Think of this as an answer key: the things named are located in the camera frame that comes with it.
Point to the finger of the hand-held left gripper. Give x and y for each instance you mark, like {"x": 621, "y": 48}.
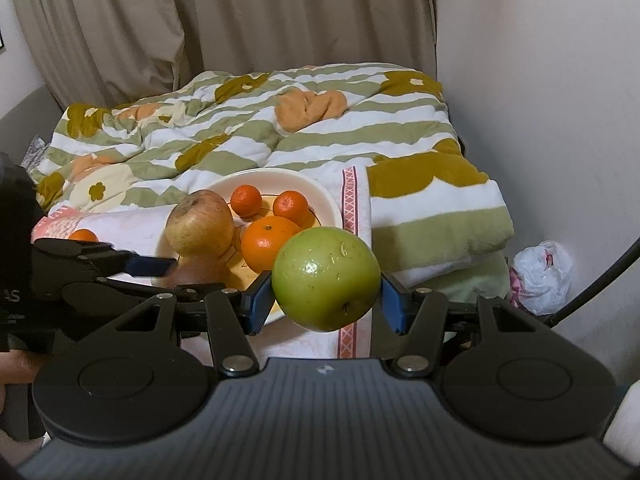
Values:
{"x": 150, "y": 265}
{"x": 125, "y": 292}

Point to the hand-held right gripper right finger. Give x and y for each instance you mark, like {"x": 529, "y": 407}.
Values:
{"x": 393, "y": 305}

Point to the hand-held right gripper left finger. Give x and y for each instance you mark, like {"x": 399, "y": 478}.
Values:
{"x": 257, "y": 302}

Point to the large orange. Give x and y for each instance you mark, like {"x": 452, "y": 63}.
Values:
{"x": 82, "y": 235}
{"x": 267, "y": 245}

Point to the yellow apple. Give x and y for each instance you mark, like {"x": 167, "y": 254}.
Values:
{"x": 200, "y": 222}

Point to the green apple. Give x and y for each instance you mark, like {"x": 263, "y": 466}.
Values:
{"x": 325, "y": 280}

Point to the small mandarin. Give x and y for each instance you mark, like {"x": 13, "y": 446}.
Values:
{"x": 291, "y": 207}
{"x": 246, "y": 201}

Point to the cream bowl with yellow print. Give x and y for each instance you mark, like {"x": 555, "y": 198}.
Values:
{"x": 312, "y": 195}

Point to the person's left hand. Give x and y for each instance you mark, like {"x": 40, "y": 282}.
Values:
{"x": 20, "y": 366}

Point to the pink floral tablecloth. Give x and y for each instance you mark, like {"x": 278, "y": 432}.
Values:
{"x": 125, "y": 225}

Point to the grey patterned pillow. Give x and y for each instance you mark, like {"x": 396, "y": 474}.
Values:
{"x": 36, "y": 152}

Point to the grey upholstered headboard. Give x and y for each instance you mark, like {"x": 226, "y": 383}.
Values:
{"x": 25, "y": 120}

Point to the white plastic bag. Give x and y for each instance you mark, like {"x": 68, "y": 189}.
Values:
{"x": 542, "y": 280}

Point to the green striped floral blanket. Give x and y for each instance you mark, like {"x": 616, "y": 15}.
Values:
{"x": 350, "y": 125}

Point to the beige curtain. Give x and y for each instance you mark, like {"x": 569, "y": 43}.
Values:
{"x": 250, "y": 10}

